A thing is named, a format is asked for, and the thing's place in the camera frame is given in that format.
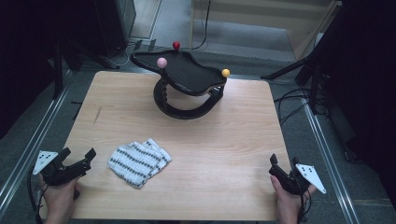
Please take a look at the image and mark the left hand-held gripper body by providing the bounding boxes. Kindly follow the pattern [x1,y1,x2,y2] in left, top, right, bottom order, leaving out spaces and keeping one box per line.
[32,150,93,187]

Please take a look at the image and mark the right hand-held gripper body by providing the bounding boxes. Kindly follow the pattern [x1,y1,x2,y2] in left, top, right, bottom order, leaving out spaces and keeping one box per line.
[268,163,327,196]

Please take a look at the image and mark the white striped cloth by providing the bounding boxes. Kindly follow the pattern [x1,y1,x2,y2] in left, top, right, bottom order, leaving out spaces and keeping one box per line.
[107,137,173,189]

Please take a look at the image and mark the black wavy tray stand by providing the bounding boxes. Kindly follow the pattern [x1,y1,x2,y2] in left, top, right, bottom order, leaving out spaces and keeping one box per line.
[130,40,232,120]

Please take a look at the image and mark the person's right hand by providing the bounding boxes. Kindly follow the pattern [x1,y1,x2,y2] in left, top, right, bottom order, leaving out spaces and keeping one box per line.
[270,175,318,224]

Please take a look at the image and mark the person's left hand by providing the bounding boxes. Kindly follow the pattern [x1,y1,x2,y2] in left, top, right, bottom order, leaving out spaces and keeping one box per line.
[38,175,82,224]

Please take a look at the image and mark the black metal stand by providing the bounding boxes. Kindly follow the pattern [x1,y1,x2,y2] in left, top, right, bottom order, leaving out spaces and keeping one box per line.
[50,36,120,101]
[261,52,331,116]

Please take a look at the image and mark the black curtain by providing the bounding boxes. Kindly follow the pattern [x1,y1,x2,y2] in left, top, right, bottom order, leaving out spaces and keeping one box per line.
[311,0,396,203]
[0,0,97,139]

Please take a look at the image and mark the dark cabinet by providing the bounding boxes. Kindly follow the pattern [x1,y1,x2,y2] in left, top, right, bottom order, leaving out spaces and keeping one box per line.
[92,0,137,59]

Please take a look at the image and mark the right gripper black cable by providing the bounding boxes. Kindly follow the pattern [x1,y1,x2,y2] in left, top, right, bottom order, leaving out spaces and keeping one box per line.
[297,188,313,224]

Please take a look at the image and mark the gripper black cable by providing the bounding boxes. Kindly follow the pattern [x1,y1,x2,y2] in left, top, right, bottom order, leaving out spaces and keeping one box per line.
[297,188,313,224]
[27,167,46,224]

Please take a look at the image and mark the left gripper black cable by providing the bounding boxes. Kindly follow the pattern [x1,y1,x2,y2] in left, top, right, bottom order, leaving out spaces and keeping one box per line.
[27,167,46,224]

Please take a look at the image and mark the long metal floor rail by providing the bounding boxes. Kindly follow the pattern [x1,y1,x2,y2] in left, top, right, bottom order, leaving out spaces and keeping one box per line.
[300,99,361,224]
[0,69,76,218]

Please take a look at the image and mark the black floor cables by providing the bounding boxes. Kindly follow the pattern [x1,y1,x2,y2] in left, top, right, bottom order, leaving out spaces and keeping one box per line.
[274,88,331,125]

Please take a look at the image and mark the short metal floor rail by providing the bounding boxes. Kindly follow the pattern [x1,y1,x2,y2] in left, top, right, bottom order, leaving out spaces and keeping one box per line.
[78,64,272,81]

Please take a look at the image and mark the white floor cable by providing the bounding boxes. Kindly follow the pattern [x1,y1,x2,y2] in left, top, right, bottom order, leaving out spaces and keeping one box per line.
[106,43,130,67]

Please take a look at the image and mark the hanging black cable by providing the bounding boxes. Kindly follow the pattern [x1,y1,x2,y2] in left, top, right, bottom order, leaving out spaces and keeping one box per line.
[191,0,212,50]

